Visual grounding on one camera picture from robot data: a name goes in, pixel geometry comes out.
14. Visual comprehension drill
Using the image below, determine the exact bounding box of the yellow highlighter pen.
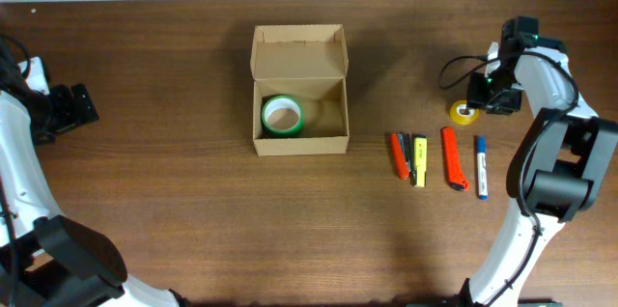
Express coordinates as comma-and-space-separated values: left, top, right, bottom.
413, 135, 428, 187

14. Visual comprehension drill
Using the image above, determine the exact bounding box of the green tape roll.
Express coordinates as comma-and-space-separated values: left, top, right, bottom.
261, 95, 304, 138

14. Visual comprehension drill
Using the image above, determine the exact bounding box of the red utility knife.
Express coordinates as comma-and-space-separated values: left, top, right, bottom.
440, 126, 469, 191

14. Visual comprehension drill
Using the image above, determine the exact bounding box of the cardboard box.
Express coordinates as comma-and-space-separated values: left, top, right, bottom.
250, 24, 351, 156

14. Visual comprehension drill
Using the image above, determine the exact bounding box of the small yellow tape roll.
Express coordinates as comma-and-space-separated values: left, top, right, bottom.
449, 100, 480, 126

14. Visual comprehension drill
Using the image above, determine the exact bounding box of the blue white marker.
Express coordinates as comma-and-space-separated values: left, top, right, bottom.
476, 136, 489, 201

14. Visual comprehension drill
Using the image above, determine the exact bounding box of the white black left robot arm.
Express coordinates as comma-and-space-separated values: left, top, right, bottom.
1, 35, 188, 306

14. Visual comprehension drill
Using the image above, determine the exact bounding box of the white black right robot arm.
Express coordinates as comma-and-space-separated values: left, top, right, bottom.
458, 16, 617, 306

